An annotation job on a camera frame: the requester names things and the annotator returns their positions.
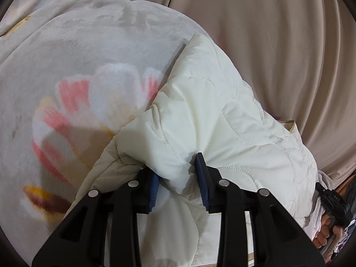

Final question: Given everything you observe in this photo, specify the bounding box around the white quilted jacket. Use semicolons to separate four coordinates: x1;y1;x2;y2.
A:
74;32;319;267

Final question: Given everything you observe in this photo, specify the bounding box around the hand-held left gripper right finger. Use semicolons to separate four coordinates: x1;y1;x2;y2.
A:
195;152;326;267

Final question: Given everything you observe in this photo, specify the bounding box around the person's right hand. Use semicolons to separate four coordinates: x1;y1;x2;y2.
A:
313;215;347;256

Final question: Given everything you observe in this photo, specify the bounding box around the beige bed sheet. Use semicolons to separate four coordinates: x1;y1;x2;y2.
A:
92;0;356;190

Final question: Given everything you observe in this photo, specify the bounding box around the floral fleece blanket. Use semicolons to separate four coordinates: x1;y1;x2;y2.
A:
0;0;207;267

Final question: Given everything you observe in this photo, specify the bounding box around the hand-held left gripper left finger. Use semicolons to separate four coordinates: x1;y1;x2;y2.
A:
31;169;161;267

